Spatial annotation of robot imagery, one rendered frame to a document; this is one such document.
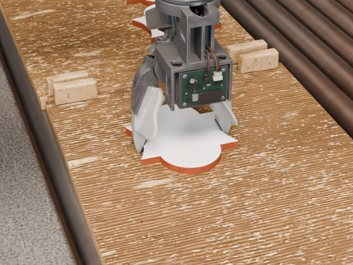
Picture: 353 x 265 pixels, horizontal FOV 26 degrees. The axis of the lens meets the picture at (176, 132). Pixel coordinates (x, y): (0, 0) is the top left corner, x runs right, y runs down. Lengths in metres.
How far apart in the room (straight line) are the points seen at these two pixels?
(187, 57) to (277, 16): 0.53
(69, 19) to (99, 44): 0.11
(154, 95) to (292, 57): 0.36
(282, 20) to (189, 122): 0.40
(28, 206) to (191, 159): 0.20
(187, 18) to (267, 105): 0.28
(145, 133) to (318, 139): 0.22
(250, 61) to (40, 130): 0.31
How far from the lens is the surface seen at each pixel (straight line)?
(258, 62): 1.10
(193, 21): 0.79
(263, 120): 1.00
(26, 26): 1.26
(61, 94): 1.03
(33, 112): 1.07
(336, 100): 1.09
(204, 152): 0.92
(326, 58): 1.20
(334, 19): 1.35
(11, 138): 1.02
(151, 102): 0.89
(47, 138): 1.01
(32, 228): 0.87
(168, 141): 0.93
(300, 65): 1.17
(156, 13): 0.89
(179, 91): 0.83
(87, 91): 1.03
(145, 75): 0.88
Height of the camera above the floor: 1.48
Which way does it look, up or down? 34 degrees down
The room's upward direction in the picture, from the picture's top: straight up
